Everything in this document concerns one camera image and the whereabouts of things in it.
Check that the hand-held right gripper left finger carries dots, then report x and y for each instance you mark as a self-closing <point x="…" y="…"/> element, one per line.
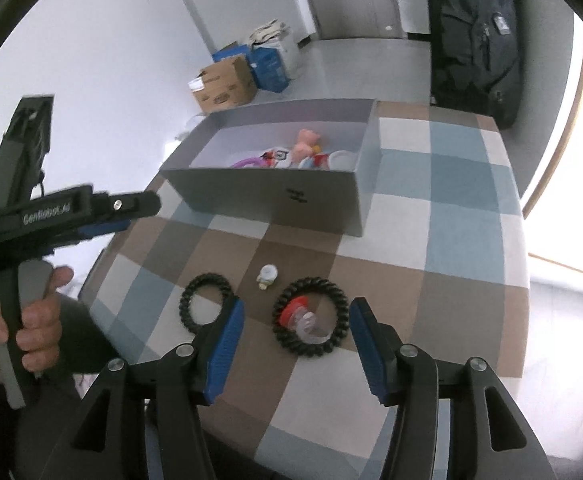
<point x="224" y="355"/>

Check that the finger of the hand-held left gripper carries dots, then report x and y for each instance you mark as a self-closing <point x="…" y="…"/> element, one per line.
<point x="131" y="205"/>
<point x="106" y="229"/>

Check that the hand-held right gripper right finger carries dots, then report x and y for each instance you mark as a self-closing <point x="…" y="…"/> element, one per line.
<point x="366" y="355"/>

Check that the clear bottle with red cap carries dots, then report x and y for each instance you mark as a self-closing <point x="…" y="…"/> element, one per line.
<point x="296" y="312"/>

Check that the small white figure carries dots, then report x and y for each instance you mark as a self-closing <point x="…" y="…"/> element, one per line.
<point x="267" y="275"/>

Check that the grey cardboard box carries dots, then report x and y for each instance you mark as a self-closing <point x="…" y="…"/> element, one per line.
<point x="251" y="200"/>

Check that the white round lid with pin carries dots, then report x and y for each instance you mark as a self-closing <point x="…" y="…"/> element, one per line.
<point x="276" y="156"/>

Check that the pink pig toy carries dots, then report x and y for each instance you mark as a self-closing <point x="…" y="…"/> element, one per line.
<point x="304" y="147"/>

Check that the small red clear cup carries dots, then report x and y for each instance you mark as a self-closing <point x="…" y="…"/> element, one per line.
<point x="316" y="162"/>

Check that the plain white round lid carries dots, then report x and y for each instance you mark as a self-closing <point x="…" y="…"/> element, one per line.
<point x="342" y="160"/>

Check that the person's left hand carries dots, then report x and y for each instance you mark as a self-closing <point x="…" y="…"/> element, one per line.
<point x="41" y="330"/>

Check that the brown cardboard box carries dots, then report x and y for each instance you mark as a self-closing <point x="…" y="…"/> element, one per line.
<point x="226" y="85"/>

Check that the small blue box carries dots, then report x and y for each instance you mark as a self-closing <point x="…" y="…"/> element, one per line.
<point x="229" y="52"/>

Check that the checkered tablecloth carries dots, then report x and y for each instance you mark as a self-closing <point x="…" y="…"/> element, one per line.
<point x="451" y="185"/>

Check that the large blue box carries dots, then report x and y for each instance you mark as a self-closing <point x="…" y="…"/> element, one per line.
<point x="271" y="72"/>

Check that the black backpack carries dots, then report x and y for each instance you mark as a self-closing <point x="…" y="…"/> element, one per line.
<point x="471" y="35"/>

